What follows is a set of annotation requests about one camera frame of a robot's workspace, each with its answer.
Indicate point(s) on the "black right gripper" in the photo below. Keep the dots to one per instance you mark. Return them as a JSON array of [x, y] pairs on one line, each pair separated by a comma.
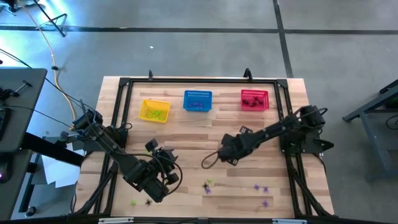
[[231, 147]]

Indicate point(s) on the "white paper sheets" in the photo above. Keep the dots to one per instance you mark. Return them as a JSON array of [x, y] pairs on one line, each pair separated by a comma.
[[59, 174]]

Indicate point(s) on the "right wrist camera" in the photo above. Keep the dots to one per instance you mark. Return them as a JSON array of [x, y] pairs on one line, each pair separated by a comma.
[[244, 129]]

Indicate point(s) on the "red plastic basket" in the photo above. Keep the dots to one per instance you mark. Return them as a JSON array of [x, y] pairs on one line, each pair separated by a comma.
[[248, 93]]

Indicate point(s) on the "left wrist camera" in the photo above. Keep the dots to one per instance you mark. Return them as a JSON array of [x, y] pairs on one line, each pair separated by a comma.
[[151, 144]]

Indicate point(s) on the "black support beam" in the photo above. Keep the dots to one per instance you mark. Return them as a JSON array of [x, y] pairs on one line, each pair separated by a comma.
[[53, 149]]

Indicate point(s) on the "blue-grey metal table frame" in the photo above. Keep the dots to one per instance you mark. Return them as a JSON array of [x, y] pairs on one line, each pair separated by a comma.
[[367, 124]]

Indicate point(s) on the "black stand legs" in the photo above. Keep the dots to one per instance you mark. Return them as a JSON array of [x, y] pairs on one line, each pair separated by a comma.
[[51, 21]]

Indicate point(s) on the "dark grey side desk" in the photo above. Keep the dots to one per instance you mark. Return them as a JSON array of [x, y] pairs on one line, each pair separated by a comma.
[[28, 124]]

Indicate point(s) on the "yellow plastic basket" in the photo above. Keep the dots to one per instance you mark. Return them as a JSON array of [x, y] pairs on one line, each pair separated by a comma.
[[143, 109]]

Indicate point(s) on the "black table clamp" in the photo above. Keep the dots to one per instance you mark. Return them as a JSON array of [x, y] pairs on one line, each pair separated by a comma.
[[247, 74], [150, 74]]

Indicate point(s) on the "black plastic spider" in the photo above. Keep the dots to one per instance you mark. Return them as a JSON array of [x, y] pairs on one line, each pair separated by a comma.
[[148, 202], [245, 102], [252, 104], [205, 186]]

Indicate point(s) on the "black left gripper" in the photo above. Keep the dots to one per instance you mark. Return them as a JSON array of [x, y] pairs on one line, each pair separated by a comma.
[[164, 160]]

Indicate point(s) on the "blue plastic basket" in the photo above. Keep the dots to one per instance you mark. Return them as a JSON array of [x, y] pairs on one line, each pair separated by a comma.
[[189, 95]]

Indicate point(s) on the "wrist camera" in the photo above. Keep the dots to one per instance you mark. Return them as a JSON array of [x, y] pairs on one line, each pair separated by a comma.
[[244, 129], [151, 144]]

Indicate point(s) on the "purple plastic spider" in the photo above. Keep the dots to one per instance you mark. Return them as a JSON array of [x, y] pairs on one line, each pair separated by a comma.
[[201, 106], [265, 189], [196, 104], [265, 203], [256, 187], [207, 190]]

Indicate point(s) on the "silver aluminium bracket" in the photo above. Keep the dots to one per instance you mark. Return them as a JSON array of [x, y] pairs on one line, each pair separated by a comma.
[[289, 221], [115, 220]]

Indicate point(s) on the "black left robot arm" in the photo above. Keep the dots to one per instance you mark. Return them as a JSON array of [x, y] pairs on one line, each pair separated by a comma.
[[124, 158]]

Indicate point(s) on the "black desk clamp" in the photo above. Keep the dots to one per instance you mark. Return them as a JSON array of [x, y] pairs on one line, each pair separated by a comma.
[[9, 92]]

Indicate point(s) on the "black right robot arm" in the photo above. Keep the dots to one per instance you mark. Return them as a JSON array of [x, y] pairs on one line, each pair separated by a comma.
[[280, 127]]

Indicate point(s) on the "black aluminium table frame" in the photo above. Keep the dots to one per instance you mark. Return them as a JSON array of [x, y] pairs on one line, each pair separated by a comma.
[[202, 81]]

